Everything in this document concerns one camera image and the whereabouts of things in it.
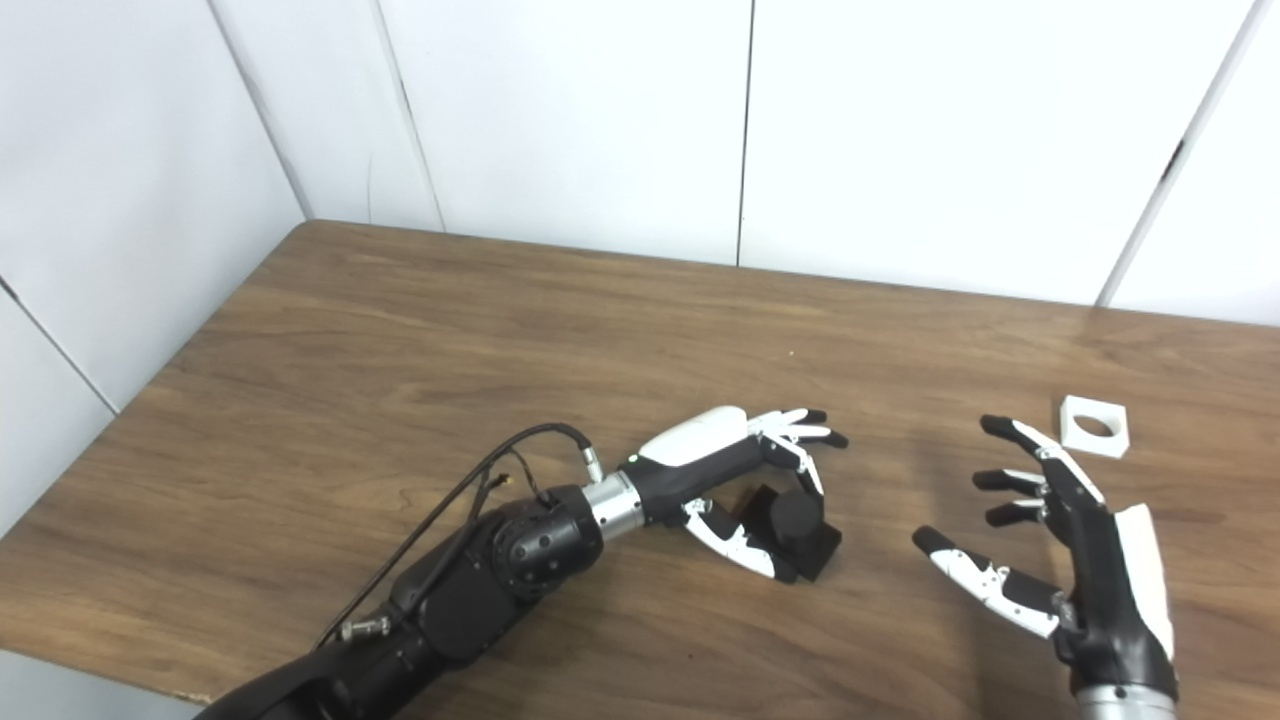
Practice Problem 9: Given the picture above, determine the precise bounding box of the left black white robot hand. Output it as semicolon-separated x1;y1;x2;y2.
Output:
628;405;850;584

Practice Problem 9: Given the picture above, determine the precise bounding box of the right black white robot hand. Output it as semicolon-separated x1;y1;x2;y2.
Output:
911;414;1179;701

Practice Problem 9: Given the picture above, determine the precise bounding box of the black peg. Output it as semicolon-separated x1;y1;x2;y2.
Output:
735;484;843;584

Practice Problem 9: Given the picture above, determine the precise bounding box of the white square piece with hole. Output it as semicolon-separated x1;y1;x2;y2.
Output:
1058;395;1130;459

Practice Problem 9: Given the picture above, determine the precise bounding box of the thin wire on left arm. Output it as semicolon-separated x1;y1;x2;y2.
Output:
468;470;523;523

